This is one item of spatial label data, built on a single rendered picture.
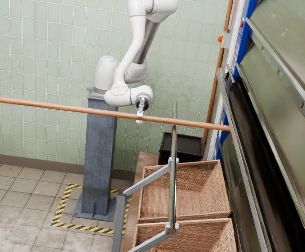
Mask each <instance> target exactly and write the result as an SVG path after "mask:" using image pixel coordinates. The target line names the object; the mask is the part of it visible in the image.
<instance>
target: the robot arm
mask: <svg viewBox="0 0 305 252"><path fill-rule="evenodd" d="M177 9H178V0H128V13H129V18H130V22H131V26H132V30H133V42H132V44H131V46H130V48H129V50H128V52H127V53H126V55H125V57H124V58H123V60H122V62H119V61H118V60H117V59H116V58H115V57H113V56H110V55H106V56H103V57H101V58H100V59H99V61H98V63H97V65H96V69H95V77H94V87H87V91H88V92H91V93H92V94H90V97H92V98H103V99H105V102H106V103H107V104H108V105H109V106H112V107H128V106H136V108H137V110H138V114H137V117H140V118H143V115H144V114H145V111H147V110H148V108H149V107H150V105H151V102H152V100H153V91H152V89H151V88H150V87H149V86H147V85H143V86H140V87H137V88H133V89H129V87H128V85H126V84H136V83H141V82H143V81H145V80H146V79H147V78H148V76H149V74H150V69H149V66H148V65H147V63H146V60H145V59H146V56H147V54H148V52H149V50H150V47H151V45H152V43H153V40H154V38H155V36H156V33H157V31H158V29H159V27H160V24H161V23H162V22H164V21H165V20H166V19H167V18H168V17H169V16H170V15H173V14H174V13H175V12H176V11H177Z"/></svg>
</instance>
